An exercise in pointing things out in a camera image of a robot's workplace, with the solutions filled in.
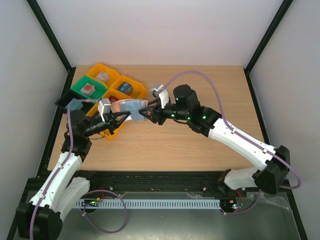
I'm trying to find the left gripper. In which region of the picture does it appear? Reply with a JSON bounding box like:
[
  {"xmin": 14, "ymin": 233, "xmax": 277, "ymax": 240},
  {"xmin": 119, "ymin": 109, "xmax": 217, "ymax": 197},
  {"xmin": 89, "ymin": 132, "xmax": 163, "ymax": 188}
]
[{"xmin": 83, "ymin": 109, "xmax": 131, "ymax": 138}]

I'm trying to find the pink leather card holder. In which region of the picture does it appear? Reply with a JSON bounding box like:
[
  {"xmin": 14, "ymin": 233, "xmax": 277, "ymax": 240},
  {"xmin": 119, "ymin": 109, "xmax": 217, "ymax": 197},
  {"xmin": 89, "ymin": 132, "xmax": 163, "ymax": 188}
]
[{"xmin": 111, "ymin": 99, "xmax": 148, "ymax": 122}]

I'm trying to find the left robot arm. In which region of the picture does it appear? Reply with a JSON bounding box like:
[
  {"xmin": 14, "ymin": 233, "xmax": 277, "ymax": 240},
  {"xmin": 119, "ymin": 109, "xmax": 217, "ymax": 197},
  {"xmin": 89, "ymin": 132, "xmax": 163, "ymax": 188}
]
[{"xmin": 16, "ymin": 110, "xmax": 130, "ymax": 240}]

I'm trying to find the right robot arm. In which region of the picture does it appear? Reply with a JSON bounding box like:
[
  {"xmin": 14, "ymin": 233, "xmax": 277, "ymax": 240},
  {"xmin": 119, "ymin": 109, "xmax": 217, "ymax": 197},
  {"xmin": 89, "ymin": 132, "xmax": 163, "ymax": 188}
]
[{"xmin": 138, "ymin": 84, "xmax": 290, "ymax": 196}]

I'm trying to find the red card stack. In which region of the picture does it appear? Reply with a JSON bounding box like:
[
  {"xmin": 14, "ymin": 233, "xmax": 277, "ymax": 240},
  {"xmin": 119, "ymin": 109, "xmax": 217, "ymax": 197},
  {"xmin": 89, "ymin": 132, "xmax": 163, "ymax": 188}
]
[{"xmin": 108, "ymin": 96, "xmax": 119, "ymax": 103}]

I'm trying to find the yellow bin with red cards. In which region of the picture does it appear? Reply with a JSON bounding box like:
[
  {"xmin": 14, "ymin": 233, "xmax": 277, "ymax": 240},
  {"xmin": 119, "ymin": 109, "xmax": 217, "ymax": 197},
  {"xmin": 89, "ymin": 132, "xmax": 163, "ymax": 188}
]
[{"xmin": 97, "ymin": 88, "xmax": 128, "ymax": 102}]

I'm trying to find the blue card stack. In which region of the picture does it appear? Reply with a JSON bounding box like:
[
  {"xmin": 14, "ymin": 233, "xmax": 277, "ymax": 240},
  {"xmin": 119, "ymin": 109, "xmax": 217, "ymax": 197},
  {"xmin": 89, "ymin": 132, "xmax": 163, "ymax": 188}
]
[{"xmin": 117, "ymin": 82, "xmax": 133, "ymax": 95}]

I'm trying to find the yellow bin with blue cards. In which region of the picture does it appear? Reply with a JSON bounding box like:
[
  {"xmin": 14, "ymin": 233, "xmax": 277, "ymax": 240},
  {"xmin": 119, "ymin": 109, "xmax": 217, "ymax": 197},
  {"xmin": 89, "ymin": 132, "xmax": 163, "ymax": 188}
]
[{"xmin": 110, "ymin": 75, "xmax": 148, "ymax": 99}]

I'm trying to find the teal card stack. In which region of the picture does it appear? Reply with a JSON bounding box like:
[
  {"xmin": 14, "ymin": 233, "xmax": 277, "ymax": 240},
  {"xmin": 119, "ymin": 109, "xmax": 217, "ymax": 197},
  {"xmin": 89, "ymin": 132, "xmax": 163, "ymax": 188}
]
[{"xmin": 65, "ymin": 98, "xmax": 83, "ymax": 112}]

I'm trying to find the red-dot card stack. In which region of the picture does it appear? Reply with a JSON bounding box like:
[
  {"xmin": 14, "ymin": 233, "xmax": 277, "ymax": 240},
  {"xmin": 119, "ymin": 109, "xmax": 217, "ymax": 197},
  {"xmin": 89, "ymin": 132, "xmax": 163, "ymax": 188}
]
[{"xmin": 80, "ymin": 83, "xmax": 96, "ymax": 97}]

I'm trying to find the white card stack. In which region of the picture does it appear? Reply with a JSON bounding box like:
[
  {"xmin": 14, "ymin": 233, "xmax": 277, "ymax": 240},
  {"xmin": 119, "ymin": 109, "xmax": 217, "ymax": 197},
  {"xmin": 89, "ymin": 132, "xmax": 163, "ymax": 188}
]
[{"xmin": 95, "ymin": 71, "xmax": 110, "ymax": 83}]

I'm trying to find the yellow bin near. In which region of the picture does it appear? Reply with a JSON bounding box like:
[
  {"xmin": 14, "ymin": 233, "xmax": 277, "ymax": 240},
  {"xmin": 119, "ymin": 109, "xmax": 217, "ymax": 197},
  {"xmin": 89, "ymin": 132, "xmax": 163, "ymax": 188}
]
[{"xmin": 85, "ymin": 103, "xmax": 125, "ymax": 141}]

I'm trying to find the green bin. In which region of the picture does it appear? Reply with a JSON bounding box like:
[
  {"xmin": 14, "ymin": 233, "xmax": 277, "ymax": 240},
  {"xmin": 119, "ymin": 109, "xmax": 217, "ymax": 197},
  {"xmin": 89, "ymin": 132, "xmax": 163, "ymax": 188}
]
[{"xmin": 71, "ymin": 75, "xmax": 108, "ymax": 100}]

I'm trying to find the black bin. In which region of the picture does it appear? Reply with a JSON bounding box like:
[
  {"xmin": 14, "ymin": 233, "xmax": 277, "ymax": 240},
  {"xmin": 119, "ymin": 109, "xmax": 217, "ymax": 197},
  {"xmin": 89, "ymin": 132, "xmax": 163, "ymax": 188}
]
[{"xmin": 55, "ymin": 89, "xmax": 94, "ymax": 114}]

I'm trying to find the yellow bin far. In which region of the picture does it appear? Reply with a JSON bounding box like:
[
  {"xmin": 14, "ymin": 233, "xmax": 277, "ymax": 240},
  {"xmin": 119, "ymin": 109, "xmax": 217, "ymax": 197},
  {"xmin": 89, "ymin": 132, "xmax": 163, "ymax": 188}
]
[{"xmin": 85, "ymin": 63, "xmax": 120, "ymax": 88}]

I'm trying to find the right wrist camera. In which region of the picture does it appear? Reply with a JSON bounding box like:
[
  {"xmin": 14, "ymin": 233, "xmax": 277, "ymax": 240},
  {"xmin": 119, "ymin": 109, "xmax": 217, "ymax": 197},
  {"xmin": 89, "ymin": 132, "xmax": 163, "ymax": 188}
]
[{"xmin": 150, "ymin": 83, "xmax": 170, "ymax": 109}]

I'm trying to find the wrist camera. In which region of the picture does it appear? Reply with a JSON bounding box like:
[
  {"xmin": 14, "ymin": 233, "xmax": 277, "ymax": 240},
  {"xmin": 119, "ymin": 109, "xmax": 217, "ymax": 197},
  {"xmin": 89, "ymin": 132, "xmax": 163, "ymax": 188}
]
[
  {"xmin": 150, "ymin": 83, "xmax": 170, "ymax": 109},
  {"xmin": 97, "ymin": 98, "xmax": 111, "ymax": 122}
]

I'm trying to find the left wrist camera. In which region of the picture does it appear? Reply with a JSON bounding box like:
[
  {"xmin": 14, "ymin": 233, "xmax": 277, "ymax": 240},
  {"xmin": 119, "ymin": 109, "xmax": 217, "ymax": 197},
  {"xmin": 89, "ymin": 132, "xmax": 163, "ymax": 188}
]
[{"xmin": 97, "ymin": 98, "xmax": 111, "ymax": 122}]

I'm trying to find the black aluminium frame rail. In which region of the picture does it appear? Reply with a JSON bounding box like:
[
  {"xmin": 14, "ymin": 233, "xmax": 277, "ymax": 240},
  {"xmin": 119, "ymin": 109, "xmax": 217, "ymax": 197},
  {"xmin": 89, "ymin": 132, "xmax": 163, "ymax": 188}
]
[{"xmin": 24, "ymin": 171, "xmax": 292, "ymax": 192}]

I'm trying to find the slotted cable duct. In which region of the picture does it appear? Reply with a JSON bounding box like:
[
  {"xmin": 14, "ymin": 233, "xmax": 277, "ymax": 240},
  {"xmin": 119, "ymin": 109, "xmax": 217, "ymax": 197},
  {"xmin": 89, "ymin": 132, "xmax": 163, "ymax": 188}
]
[{"xmin": 73, "ymin": 199, "xmax": 221, "ymax": 210}]

